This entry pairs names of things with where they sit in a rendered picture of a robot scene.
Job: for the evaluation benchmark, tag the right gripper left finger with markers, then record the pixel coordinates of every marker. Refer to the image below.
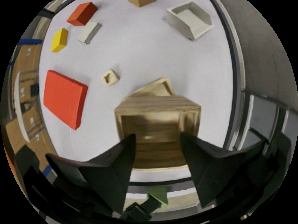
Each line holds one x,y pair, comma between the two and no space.
106,176

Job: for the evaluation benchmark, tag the tan cube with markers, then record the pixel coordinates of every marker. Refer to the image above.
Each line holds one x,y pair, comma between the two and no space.
141,3

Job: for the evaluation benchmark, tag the yellow rectangular block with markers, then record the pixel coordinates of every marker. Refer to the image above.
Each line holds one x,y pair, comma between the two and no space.
59,40

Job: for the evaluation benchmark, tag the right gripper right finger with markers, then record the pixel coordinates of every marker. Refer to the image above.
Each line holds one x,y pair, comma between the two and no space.
213,168

